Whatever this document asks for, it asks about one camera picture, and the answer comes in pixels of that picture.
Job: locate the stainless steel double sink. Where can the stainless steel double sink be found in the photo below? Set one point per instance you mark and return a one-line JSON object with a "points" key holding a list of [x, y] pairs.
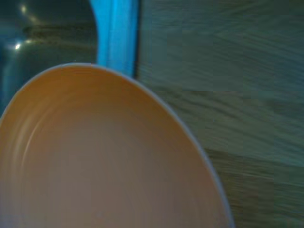
{"points": [[47, 47]]}

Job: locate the peach plastic plate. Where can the peach plastic plate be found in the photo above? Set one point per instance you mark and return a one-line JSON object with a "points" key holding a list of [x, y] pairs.
{"points": [[107, 152]]}

